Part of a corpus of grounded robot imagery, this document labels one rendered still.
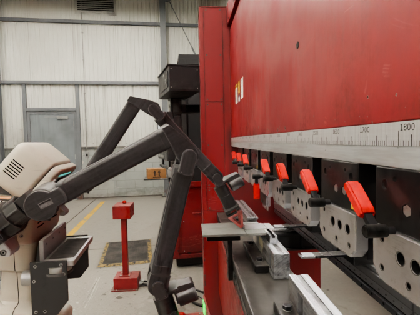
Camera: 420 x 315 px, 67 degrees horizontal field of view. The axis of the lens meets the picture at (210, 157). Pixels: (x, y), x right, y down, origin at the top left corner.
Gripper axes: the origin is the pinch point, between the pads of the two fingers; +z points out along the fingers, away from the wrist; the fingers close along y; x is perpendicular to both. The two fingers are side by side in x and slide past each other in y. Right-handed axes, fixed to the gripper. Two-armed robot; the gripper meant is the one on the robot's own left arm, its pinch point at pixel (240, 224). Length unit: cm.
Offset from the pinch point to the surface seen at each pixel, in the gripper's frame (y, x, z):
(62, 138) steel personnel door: 659, 269, -183
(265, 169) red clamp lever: -33.5, -15.1, -23.4
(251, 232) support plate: -8.5, -2.5, 2.5
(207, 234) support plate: -8.7, 13.8, -5.7
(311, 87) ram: -65, -27, -42
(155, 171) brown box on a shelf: 200, 48, -28
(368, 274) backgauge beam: -43, -27, 20
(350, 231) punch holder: -84, -14, -17
